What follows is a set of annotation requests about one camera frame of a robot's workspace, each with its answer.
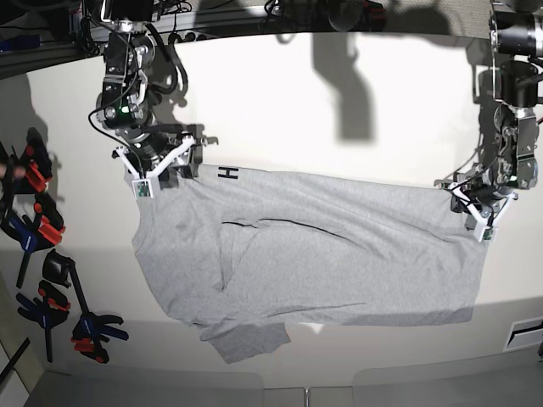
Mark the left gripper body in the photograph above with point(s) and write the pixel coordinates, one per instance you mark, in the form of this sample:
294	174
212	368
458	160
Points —
484	188

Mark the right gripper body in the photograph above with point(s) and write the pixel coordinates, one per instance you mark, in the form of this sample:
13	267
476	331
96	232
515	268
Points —
149	145

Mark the grey T-shirt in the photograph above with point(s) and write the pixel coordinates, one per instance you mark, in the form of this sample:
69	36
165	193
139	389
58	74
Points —
239	254

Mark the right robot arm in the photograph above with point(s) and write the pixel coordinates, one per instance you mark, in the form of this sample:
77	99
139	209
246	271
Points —
140	69

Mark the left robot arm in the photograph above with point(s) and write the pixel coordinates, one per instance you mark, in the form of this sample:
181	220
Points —
508	165

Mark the person's hand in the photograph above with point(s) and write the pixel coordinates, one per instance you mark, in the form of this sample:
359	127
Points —
11	171

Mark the top blue orange bar clamp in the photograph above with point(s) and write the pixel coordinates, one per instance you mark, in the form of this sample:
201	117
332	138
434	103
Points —
38	169

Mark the blue orange bar clamp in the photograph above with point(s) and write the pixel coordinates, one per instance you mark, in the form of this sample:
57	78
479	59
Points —
38	169
49	311
44	231

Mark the white label with black mark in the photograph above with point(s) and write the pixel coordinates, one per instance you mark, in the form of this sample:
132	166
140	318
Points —
524	334

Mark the long black bar clamp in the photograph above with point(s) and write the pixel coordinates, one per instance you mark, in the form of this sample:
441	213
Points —
91	330

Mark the black strip at table corner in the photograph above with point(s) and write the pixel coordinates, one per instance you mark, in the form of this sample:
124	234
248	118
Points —
9	367

